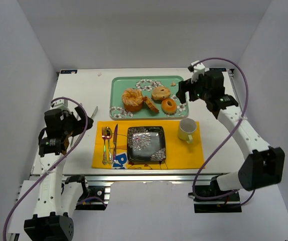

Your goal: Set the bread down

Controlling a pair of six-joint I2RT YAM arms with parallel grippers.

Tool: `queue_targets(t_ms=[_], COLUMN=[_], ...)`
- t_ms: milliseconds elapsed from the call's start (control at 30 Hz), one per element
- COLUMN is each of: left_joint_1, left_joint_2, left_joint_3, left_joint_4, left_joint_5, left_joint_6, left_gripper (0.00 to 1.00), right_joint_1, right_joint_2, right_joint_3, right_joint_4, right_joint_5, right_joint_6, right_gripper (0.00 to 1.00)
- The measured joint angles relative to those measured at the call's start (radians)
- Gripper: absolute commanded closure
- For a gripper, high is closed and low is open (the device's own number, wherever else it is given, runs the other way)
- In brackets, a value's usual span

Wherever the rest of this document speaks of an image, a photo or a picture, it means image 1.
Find iridescent spoon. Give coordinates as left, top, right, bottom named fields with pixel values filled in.
left=104, top=127, right=113, bottom=165

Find blue label sticker left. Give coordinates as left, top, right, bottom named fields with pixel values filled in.
left=60, top=69, right=77, bottom=74

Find small glazed donut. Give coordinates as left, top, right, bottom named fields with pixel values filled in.
left=162, top=98, right=177, bottom=114

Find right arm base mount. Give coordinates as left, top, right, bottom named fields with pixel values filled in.
left=188, top=176, right=242, bottom=213

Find aluminium table rail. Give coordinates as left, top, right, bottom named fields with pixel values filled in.
left=31, top=173, right=240, bottom=184

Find iridescent fork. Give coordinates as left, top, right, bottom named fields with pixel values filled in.
left=102, top=127, right=108, bottom=165

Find green floral tray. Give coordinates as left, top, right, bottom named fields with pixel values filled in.
left=108, top=76, right=190, bottom=121

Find chocolate chip bagel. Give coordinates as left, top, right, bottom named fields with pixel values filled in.
left=152, top=86, right=171, bottom=100

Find black floral square plate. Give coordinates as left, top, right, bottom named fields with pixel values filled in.
left=127, top=126, right=167, bottom=163

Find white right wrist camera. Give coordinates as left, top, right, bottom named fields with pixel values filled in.
left=188, top=60, right=205, bottom=83

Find silver metal tongs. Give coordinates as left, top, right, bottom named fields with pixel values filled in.
left=70, top=106, right=98, bottom=147

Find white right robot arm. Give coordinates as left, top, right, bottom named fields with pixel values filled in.
left=176, top=70, right=285, bottom=194

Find yellow placemat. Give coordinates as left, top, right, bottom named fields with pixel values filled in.
left=92, top=120, right=204, bottom=170

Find blue label sticker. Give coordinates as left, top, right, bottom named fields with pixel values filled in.
left=209, top=68, right=227, bottom=72
left=60, top=69, right=77, bottom=74

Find pale yellow mug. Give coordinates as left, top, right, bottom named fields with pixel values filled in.
left=178, top=118, right=197, bottom=144

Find iridescent knife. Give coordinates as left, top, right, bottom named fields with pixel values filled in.
left=113, top=124, right=118, bottom=162

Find brown bread slice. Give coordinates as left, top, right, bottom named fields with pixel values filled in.
left=143, top=96, right=159, bottom=113

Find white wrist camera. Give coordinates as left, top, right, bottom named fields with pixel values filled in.
left=50, top=99, right=70, bottom=113
left=188, top=60, right=205, bottom=83

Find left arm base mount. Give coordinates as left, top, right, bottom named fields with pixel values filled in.
left=61, top=175, right=107, bottom=211

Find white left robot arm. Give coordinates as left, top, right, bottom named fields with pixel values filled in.
left=24, top=104, right=93, bottom=240

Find blue label sticker right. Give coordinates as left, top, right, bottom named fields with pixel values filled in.
left=209, top=68, right=227, bottom=72

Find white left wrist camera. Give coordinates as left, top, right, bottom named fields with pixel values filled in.
left=50, top=99, right=70, bottom=113

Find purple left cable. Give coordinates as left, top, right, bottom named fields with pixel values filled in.
left=3, top=97, right=89, bottom=241

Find large sugared ring bread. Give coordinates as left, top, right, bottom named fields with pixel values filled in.
left=122, top=88, right=143, bottom=112

